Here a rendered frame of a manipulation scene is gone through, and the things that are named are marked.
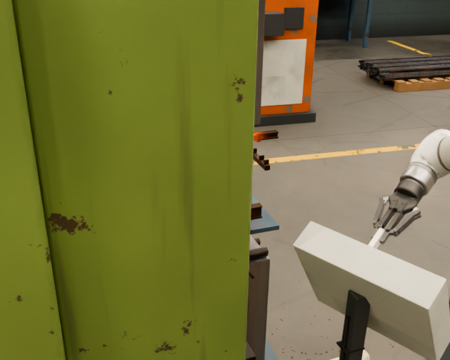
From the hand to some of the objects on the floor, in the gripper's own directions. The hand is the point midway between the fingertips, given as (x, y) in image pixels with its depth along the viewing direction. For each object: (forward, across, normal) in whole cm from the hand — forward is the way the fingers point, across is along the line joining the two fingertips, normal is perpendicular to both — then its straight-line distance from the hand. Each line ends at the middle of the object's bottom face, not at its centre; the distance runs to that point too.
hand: (376, 241), depth 147 cm
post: (+75, -9, -81) cm, 110 cm away
